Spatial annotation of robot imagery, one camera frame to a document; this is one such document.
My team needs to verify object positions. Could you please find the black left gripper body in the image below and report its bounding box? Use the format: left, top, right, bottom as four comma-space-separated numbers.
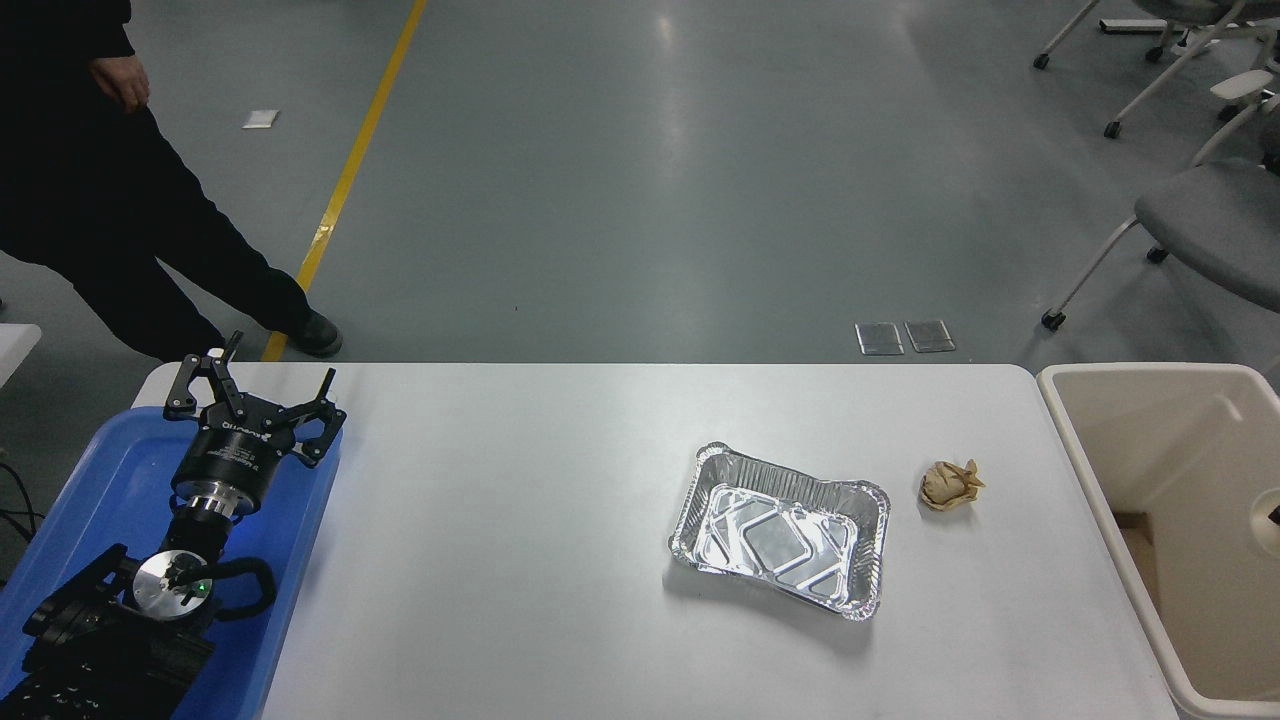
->
172, 400, 293, 499

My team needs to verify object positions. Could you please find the white paper cup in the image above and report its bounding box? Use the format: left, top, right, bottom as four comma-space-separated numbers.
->
1252, 487, 1280, 558

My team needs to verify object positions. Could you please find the person's hand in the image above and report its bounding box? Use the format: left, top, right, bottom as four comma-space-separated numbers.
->
88, 55, 152, 113

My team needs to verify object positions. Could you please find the blue plastic tray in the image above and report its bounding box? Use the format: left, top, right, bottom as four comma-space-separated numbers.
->
0, 405, 344, 720

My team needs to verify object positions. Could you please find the person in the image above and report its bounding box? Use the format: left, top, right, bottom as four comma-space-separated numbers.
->
0, 0, 343, 363

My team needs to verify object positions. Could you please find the white side table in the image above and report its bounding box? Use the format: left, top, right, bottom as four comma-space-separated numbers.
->
0, 323, 43, 387

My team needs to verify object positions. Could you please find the silver foil tray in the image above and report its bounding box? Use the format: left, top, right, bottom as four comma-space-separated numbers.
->
668, 442, 891, 622

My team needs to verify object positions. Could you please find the crumpled tan paper ball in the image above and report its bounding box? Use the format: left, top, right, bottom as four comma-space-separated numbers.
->
919, 460, 986, 513

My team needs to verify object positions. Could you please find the large pale bin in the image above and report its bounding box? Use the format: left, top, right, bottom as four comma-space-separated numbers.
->
1037, 363, 1280, 720

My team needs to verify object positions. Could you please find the grey seat office chair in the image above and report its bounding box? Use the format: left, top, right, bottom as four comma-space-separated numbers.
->
1040, 92, 1280, 332

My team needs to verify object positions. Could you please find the black cable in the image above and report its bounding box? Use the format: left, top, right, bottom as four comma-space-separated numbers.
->
0, 462, 47, 547

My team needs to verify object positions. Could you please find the white frame office chair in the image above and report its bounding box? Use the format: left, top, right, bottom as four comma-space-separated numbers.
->
1033, 0, 1280, 139

